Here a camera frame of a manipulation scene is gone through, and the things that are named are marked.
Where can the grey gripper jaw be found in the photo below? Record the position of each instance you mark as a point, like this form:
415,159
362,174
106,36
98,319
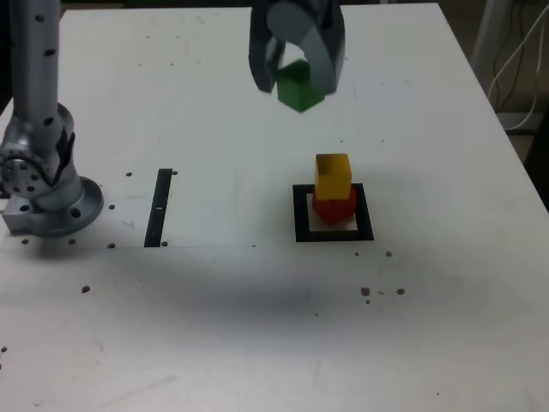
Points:
259,51
321,47

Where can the yellow cube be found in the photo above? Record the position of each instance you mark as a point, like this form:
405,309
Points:
333,178

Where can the black tape strip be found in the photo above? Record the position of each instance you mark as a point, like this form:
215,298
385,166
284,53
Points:
157,193

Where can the white post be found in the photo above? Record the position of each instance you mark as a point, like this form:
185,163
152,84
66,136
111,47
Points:
486,30

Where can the green cube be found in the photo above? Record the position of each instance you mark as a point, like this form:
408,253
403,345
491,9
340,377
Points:
296,92

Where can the red cube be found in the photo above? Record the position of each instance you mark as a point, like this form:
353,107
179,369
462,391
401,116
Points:
332,212

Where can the black tape square outline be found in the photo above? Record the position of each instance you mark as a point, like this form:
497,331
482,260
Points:
300,223

